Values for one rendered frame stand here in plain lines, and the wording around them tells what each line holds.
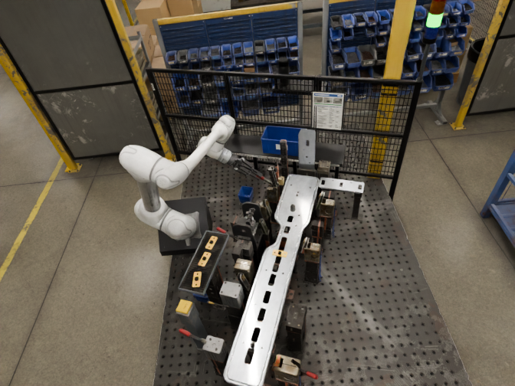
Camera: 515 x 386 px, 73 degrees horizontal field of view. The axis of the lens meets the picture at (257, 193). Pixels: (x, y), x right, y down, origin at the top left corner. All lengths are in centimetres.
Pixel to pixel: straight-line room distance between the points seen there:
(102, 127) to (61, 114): 42
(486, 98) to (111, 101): 413
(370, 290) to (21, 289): 306
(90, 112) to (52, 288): 185
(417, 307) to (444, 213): 163
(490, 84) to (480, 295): 239
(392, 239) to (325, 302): 66
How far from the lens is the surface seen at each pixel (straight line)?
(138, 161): 175
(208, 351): 177
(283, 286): 192
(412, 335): 222
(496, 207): 376
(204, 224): 243
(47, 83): 430
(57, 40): 400
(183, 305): 178
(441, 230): 361
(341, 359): 210
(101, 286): 353
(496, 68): 464
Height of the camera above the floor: 267
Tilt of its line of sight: 45 degrees down
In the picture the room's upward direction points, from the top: 8 degrees counter-clockwise
